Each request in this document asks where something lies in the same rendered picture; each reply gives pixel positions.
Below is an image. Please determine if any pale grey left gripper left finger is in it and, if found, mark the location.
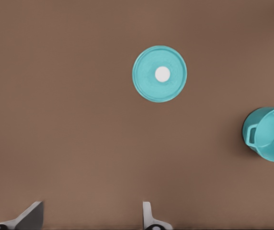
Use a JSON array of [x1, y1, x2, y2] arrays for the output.
[[0, 201, 44, 230]]

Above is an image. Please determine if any teal pot with handle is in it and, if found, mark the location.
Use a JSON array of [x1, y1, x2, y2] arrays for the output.
[[241, 106, 274, 162]]

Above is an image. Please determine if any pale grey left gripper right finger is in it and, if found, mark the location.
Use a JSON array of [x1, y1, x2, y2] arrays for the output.
[[142, 201, 173, 230]]

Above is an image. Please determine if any teal pot lid white knob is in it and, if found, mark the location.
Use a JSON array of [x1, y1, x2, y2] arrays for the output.
[[132, 45, 188, 104]]

